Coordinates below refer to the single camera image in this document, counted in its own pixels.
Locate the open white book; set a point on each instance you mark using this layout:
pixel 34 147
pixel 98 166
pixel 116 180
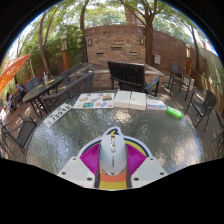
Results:
pixel 130 100

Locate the dark wicker armchair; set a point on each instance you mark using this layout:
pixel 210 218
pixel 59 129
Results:
pixel 73 88

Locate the dark wicker bench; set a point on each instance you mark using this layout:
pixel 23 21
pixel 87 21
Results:
pixel 75 70

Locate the blue patio chair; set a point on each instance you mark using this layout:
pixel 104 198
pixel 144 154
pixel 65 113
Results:
pixel 31 83

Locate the small white box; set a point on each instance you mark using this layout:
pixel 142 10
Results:
pixel 156 104

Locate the slim straight tree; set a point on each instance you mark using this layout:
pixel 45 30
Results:
pixel 195 50

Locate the white licence plate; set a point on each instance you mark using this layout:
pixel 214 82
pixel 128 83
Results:
pixel 57 115

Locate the wooden lamp post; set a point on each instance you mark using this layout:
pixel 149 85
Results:
pixel 188 60
pixel 64 53

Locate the colourful picture sheet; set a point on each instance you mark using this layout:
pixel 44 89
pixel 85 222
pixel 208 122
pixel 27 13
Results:
pixel 94 100

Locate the person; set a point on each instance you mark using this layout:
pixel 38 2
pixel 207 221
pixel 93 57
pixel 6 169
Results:
pixel 20 89

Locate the yellow duck mouse pad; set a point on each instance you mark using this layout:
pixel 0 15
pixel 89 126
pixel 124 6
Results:
pixel 113 182

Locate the white computer mouse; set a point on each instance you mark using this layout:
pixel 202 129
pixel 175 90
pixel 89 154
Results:
pixel 112 153

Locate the black slatted chair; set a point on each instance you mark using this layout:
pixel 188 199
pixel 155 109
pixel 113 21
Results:
pixel 178 70

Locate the green marker pen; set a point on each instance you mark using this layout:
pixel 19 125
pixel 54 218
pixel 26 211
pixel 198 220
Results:
pixel 174 112

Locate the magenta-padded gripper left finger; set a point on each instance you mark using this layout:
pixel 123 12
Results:
pixel 75 171

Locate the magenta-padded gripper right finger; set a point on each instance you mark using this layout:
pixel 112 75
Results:
pixel 150 171

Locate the black metal mesh chair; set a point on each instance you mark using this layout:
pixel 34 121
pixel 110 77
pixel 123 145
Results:
pixel 23 131

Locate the leaning thin tree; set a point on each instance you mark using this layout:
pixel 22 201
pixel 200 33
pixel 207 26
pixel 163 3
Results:
pixel 41 43

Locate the black slatted bench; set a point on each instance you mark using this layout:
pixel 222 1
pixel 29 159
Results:
pixel 128 75

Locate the grey wall box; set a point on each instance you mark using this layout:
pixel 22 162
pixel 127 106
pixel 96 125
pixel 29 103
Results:
pixel 157 59

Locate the orange umbrella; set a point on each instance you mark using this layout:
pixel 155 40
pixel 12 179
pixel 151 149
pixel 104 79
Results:
pixel 11 70

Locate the dark round patio table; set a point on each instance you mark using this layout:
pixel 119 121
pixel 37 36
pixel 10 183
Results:
pixel 41 89

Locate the dark wicker patio chair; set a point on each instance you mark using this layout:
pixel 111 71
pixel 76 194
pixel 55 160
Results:
pixel 208 100

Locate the forked trunk tree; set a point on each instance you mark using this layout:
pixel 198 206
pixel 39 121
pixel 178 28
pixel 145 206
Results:
pixel 148 43

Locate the wall lamp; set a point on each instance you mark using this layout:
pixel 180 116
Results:
pixel 90 42
pixel 141 41

